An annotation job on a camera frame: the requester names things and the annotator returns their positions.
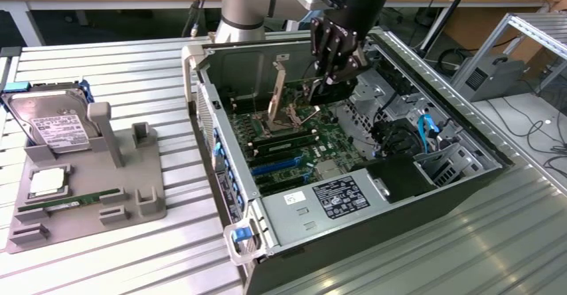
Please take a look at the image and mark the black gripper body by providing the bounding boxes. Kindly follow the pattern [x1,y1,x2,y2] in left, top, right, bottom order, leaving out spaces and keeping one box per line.
[325,0,393,49]

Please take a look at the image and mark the graphics card with metal bracket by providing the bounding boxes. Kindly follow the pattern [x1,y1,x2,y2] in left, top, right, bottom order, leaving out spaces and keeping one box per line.
[267,61,361,124]

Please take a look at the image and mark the perforated metal drive cage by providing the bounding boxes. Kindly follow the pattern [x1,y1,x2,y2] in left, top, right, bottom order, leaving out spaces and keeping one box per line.
[337,64,426,133]

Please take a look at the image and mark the black stand pole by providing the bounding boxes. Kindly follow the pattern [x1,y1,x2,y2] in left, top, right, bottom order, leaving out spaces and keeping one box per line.
[418,0,479,52]

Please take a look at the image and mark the open metal socket cover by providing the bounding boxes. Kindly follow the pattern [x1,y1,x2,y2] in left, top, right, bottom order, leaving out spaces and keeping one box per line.
[286,104,323,123]

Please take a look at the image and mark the green motherboard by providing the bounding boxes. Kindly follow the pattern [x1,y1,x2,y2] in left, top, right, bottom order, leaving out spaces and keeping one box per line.
[223,88,378,196]

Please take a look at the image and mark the CPU socket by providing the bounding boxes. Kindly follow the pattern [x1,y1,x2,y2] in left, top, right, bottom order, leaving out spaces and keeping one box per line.
[257,112,302,136]

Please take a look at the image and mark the black RAM stick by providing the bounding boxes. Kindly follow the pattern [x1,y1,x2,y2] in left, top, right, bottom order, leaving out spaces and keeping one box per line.
[253,134,318,153]

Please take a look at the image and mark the grey computer tower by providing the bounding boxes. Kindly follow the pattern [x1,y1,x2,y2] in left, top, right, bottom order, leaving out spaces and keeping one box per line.
[461,55,526,102]

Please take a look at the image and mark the silver chipset heat sink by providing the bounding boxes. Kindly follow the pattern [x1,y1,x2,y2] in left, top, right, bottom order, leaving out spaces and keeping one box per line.
[315,161,345,179]

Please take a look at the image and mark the blue expansion slot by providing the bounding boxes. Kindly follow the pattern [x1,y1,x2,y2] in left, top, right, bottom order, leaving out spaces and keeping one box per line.
[250,157,299,176]

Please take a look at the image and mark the metal disk bay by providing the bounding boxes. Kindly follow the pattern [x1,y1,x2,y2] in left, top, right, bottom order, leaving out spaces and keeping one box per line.
[414,142,489,188]

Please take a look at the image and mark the grey power supply unit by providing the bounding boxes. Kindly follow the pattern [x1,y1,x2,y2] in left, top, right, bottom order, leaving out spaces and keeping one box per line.
[259,170,391,248]

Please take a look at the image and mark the open black PC case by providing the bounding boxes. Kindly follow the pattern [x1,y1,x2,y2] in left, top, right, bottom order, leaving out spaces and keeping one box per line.
[182,25,516,295]

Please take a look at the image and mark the hard disk with blue caddy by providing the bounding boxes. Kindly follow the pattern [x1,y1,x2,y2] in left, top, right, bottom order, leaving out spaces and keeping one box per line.
[0,80,102,153]

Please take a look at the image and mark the grey parts rack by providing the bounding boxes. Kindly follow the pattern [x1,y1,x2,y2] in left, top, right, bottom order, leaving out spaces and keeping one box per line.
[7,102,169,255]

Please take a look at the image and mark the green RAM stick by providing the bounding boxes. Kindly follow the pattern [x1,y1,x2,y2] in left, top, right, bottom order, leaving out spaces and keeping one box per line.
[21,188,121,211]

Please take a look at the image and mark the silver CPU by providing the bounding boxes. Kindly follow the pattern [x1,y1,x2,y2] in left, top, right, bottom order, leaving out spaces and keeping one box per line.
[29,168,67,198]

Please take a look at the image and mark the blue wire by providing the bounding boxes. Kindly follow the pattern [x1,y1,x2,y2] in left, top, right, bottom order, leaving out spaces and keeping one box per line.
[417,114,442,155]

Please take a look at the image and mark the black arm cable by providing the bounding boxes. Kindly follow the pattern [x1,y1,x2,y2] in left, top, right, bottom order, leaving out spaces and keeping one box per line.
[189,0,214,39]

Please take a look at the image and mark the aluminium profile frame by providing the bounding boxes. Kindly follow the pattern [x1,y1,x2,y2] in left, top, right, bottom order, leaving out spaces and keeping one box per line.
[450,11,567,96]

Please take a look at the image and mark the black cable bundle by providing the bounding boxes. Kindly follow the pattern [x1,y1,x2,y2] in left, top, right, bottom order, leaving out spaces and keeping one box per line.
[501,95,567,176]

